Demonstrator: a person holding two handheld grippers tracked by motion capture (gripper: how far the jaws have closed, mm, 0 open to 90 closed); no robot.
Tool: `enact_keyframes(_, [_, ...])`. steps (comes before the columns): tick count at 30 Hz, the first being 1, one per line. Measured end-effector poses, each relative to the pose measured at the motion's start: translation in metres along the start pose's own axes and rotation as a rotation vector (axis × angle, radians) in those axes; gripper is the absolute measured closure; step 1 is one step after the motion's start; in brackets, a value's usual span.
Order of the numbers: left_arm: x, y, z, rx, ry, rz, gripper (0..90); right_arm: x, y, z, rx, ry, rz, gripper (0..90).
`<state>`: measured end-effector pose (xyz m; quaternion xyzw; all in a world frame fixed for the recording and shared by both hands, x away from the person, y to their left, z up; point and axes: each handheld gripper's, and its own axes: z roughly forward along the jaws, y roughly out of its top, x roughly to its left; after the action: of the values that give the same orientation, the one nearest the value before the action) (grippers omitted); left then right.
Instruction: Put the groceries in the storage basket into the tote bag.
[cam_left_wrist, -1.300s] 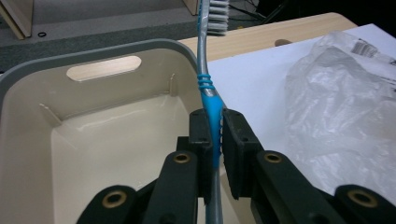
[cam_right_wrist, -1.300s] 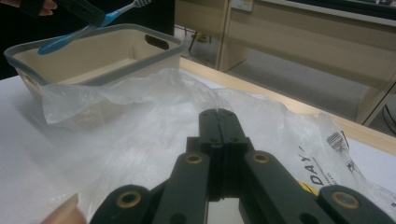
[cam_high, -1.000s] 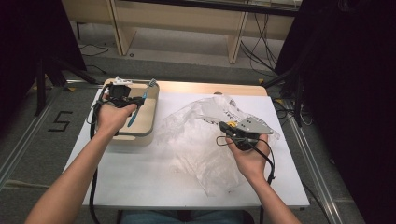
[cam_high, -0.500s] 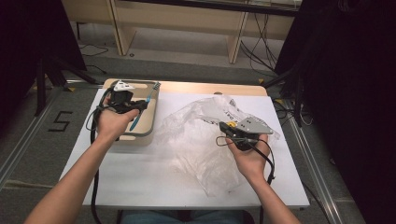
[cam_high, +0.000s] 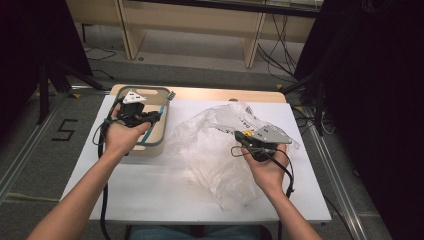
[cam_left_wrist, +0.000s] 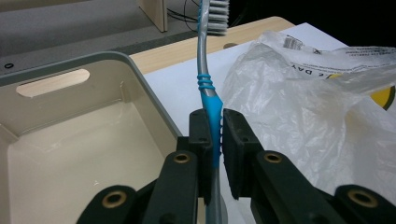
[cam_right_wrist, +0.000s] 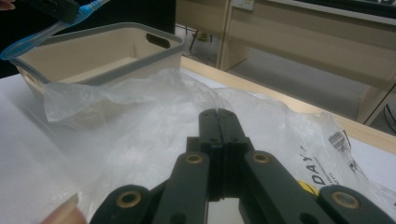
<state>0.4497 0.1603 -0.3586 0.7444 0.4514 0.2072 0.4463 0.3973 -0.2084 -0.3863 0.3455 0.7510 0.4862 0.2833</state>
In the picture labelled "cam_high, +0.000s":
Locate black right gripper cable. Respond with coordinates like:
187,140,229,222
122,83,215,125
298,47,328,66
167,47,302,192
230,145,296,200

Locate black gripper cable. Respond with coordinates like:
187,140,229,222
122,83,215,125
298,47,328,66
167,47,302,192
230,145,296,200
92,99,122,240

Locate metal floor rail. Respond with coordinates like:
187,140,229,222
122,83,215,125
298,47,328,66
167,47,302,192
308,124,369,240
0,84,113,203

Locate blue toothbrush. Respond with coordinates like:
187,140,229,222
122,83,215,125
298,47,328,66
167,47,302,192
139,91,177,146

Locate black tripod stand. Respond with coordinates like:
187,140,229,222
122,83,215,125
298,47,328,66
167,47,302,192
280,70,327,137
35,60,105,126

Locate beige basket with grey rim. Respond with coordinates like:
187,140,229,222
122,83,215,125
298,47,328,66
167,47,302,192
112,85,172,158

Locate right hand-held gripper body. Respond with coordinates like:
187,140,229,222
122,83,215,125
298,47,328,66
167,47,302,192
248,124,293,163

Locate long wooden desk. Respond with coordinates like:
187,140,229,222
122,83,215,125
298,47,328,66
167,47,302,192
65,0,325,70

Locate black curtain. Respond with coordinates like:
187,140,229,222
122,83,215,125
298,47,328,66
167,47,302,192
0,0,94,141
293,0,424,240

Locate person's left hand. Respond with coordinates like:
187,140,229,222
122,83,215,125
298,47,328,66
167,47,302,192
103,106,152,158

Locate clear plastic bag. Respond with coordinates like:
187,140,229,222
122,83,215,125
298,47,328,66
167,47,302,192
165,101,300,212

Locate thin black floor cable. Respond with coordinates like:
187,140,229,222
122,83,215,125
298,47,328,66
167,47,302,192
83,46,118,81

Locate black cables under desk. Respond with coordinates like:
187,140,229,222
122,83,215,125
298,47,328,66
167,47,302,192
255,13,299,79

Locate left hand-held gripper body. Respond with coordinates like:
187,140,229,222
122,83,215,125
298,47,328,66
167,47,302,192
113,89,150,128

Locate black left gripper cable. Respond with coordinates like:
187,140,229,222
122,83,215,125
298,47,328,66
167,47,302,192
92,99,122,240

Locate person's right hand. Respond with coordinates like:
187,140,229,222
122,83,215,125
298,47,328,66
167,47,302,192
241,143,290,198

